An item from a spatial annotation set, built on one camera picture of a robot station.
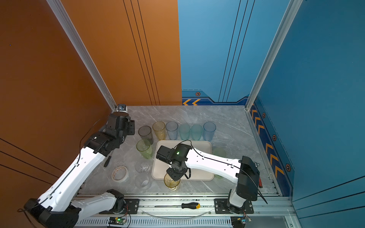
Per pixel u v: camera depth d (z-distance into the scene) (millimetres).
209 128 939
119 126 525
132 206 738
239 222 700
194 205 726
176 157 496
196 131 943
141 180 769
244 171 409
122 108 603
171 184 808
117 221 709
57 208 375
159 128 896
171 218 709
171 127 894
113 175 828
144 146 888
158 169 856
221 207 725
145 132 885
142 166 851
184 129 968
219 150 930
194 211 725
